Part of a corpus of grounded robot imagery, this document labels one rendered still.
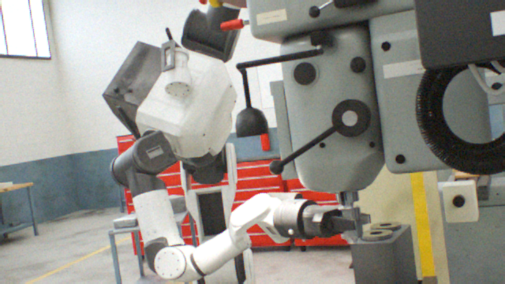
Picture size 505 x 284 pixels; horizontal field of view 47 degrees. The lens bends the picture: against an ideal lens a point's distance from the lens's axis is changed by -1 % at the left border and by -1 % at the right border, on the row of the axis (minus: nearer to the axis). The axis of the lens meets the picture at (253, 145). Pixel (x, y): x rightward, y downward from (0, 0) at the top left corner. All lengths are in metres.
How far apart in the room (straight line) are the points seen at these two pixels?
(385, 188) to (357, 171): 1.84
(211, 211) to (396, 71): 1.00
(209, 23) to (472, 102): 0.84
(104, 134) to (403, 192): 9.81
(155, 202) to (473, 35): 0.91
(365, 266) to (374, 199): 1.36
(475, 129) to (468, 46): 0.28
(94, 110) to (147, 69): 10.77
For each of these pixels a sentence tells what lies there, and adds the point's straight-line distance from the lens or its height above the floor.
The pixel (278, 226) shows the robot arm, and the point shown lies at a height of 1.23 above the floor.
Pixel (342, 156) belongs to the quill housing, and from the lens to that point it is 1.13.
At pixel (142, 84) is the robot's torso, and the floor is 1.61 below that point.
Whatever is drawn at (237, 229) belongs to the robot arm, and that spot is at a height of 1.23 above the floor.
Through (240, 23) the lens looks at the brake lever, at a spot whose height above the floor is 1.70.
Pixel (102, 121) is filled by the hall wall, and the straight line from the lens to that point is 12.31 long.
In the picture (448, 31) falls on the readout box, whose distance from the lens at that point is 0.84.
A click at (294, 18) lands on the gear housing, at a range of 1.13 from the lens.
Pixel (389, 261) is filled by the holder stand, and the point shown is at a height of 1.05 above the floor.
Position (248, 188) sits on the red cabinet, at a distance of 6.25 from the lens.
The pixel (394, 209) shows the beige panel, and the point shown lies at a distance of 3.00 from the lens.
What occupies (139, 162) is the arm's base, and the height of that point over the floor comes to 1.41.
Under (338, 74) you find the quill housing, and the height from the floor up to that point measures 1.54.
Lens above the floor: 1.49
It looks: 3 degrees down
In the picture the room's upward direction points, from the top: 8 degrees counter-clockwise
